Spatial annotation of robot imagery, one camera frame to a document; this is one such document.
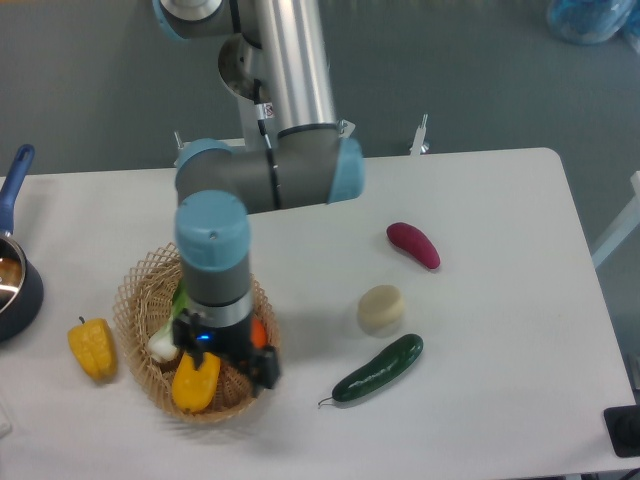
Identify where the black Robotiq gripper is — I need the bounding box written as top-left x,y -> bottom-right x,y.
172,309 -> 281,398

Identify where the yellow mango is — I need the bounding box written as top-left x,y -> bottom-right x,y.
171,352 -> 221,414

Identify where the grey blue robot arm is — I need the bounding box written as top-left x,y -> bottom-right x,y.
153,1 -> 364,391

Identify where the orange tangerine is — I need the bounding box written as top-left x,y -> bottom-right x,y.
251,317 -> 268,349

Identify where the green bok choy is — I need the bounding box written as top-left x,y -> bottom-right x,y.
147,280 -> 188,364

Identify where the yellow bell pepper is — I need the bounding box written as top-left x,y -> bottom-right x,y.
67,316 -> 118,383

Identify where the beige round bun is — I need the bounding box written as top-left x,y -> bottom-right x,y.
357,285 -> 405,330

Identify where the green cucumber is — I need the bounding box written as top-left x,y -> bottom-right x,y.
318,333 -> 424,407

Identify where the purple sweet potato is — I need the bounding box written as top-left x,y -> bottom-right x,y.
386,222 -> 441,270

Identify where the dark blue saucepan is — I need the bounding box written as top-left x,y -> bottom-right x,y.
1,144 -> 44,342

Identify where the black device at corner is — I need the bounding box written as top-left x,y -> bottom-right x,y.
603,405 -> 639,458

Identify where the blue plastic bag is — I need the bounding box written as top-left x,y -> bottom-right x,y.
546,0 -> 636,46

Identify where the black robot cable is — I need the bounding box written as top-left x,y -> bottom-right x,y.
252,78 -> 274,151

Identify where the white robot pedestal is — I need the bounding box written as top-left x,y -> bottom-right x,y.
218,33 -> 278,151

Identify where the white frame leg right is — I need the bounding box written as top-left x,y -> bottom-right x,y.
591,171 -> 639,269

